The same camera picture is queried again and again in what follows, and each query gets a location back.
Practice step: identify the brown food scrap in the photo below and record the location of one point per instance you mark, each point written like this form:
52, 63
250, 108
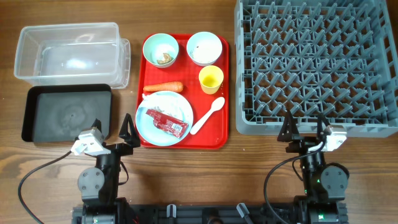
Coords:
166, 59

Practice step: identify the black food waste tray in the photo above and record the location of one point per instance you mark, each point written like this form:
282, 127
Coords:
61, 112

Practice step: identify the light blue plate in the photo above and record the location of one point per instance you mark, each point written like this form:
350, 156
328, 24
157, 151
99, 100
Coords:
154, 136

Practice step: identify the orange carrot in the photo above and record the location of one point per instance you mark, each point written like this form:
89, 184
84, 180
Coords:
169, 86

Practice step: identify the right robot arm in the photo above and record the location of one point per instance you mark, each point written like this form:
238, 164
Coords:
324, 183

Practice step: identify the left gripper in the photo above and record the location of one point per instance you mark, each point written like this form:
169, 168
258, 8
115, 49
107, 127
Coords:
115, 148

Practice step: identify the yellow plastic cup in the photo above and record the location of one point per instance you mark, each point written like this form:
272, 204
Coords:
210, 78

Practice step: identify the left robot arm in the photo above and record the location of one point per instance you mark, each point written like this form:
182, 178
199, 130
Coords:
99, 184

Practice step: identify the light blue bowl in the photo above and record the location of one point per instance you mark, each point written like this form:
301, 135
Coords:
207, 37

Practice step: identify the clear plastic waste bin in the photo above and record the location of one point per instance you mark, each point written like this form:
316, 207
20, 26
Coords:
73, 54

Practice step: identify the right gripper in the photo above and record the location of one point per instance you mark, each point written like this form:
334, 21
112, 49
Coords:
305, 144

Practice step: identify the green bowl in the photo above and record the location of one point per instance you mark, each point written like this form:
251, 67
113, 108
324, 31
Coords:
158, 44

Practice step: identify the grey dishwasher rack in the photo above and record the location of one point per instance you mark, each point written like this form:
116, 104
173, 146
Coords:
335, 58

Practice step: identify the red snack wrapper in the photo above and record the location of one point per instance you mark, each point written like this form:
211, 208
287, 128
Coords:
168, 123

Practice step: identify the red serving tray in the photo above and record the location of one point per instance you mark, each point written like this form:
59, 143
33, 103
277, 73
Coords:
214, 133

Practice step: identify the white plastic spoon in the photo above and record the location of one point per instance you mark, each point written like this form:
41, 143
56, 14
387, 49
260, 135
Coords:
216, 105

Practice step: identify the white napkin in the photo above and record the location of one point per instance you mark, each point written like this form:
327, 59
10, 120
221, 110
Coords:
161, 103

